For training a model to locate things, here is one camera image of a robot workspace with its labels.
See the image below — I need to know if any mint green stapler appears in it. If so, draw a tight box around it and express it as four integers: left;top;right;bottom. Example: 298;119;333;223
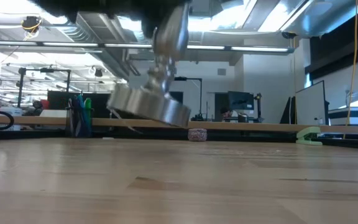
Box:
295;126;323;147

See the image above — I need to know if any black aluminium table frame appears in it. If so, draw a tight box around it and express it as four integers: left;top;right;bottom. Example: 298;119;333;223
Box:
0;128;358;151

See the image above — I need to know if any tan wooden desk top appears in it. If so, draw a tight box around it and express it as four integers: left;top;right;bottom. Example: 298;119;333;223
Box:
0;114;358;136

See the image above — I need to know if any black mesh pen cup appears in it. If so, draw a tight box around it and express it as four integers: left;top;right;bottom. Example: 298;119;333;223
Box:
65;105;93;139

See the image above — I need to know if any black computer monitor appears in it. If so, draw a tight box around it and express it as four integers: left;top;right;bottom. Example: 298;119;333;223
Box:
227;90;255;111

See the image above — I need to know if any person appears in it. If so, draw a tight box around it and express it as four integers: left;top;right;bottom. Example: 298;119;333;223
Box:
220;106;235;122
30;100;44;116

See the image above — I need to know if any silver metal lamp base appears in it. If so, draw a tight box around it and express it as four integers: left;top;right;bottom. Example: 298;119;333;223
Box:
106;0;192;128

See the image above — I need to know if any green marker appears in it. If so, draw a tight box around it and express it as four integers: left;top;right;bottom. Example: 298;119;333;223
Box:
84;97;93;125

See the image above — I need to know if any white whiteboard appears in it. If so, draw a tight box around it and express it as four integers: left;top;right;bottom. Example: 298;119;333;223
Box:
294;80;328;126

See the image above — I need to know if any yellow ceiling cable reel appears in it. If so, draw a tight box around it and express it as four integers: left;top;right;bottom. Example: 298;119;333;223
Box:
21;15;43;33

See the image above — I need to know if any black gantry frame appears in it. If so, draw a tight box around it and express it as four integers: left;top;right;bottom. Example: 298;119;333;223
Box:
16;66;73;105

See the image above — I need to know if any blue marker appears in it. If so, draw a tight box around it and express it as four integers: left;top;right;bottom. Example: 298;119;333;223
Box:
75;94;86;125

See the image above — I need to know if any thick yellow cable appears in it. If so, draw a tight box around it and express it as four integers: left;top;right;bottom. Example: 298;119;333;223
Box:
342;0;358;140

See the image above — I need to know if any long ceiling light strip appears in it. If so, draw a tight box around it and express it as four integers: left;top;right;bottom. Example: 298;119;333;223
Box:
0;39;293;53

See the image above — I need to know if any clear lamp cord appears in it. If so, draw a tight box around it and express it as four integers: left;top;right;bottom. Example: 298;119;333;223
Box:
108;108;143;135

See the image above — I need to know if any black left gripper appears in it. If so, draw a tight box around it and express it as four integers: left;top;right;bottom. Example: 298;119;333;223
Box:
29;0;186;40

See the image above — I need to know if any black partition wall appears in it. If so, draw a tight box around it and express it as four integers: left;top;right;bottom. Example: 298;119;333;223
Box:
47;90;185;121

